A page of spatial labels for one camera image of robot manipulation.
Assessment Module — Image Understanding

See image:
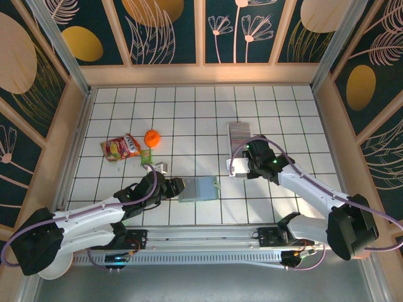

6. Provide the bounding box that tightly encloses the pale green card holder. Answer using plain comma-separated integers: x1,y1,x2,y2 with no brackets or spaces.
178,176,221,203

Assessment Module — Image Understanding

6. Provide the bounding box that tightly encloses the green snack packet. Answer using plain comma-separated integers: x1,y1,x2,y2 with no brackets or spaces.
139,148,154,166

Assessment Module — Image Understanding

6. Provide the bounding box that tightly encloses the orange Fox's candy bag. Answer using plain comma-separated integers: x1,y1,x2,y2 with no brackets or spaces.
99,133,142,163

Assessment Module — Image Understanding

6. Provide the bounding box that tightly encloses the orange ball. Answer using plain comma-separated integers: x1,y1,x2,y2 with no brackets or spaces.
144,129,161,148

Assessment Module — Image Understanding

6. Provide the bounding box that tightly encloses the black controller board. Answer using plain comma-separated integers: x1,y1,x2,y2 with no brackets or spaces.
103,251,133,273
280,248,317,272

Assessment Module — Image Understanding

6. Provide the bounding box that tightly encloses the white bowl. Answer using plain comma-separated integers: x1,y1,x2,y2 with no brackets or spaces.
37,254,74,281

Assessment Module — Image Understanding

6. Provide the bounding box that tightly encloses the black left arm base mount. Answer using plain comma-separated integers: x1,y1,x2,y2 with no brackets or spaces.
89,228,149,252

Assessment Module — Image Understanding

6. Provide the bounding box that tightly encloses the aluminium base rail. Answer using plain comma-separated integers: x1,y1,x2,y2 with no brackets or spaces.
31,223,371,252

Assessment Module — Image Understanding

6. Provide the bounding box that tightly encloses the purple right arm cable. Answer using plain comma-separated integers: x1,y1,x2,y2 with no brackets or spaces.
229,135,403,272

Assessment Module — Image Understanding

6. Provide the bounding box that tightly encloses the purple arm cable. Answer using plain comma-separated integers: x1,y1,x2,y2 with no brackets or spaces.
229,135,403,272
0,163,158,268

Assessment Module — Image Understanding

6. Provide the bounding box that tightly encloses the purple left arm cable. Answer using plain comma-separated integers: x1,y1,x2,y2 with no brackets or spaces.
0,163,158,268

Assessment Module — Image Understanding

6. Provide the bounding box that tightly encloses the slotted grey cable duct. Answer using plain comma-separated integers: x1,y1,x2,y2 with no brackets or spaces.
72,253,284,269

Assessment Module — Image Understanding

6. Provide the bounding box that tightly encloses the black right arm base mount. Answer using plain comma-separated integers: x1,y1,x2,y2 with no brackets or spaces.
257,226,315,249

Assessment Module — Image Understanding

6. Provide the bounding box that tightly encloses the aluminium side rail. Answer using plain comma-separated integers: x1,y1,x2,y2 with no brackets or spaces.
53,89,95,215

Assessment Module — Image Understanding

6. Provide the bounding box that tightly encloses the aluminium frame post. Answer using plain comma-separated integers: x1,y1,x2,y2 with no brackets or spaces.
310,0,375,91
26,0,92,95

